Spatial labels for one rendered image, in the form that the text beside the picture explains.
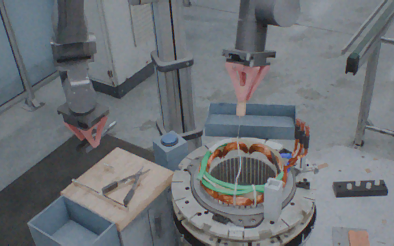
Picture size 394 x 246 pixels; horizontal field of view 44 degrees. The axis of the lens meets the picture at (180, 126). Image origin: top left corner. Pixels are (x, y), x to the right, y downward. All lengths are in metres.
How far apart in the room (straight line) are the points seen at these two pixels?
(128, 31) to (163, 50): 2.02
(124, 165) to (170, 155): 0.15
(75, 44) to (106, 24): 2.28
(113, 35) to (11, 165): 1.05
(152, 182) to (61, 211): 0.23
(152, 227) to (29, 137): 2.20
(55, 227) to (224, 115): 0.57
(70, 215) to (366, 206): 0.84
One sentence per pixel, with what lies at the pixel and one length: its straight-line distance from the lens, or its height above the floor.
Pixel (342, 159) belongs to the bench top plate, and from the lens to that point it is 1.68.
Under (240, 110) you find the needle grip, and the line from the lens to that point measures 0.97.
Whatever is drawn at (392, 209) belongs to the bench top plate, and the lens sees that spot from 1.55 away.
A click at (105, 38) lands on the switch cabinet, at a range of 3.28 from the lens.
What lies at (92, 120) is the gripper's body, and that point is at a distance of 1.02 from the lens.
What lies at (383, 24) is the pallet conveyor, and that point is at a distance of 2.65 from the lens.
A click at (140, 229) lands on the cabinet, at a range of 1.18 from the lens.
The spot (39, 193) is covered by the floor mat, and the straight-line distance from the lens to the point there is 2.85.
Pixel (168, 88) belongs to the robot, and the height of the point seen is 1.10.
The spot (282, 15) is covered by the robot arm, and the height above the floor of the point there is 1.50.
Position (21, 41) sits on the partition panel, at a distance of 3.46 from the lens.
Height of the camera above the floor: 1.85
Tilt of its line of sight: 36 degrees down
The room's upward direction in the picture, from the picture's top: 6 degrees counter-clockwise
